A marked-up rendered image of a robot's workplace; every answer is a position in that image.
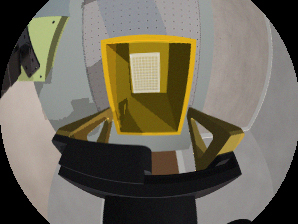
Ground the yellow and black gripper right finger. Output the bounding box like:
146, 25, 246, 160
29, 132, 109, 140
187, 107, 245, 171

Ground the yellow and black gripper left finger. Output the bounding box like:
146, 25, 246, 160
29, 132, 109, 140
56, 107, 113, 143

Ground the yellow plastics bin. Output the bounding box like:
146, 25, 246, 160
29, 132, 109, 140
101, 35, 196, 135

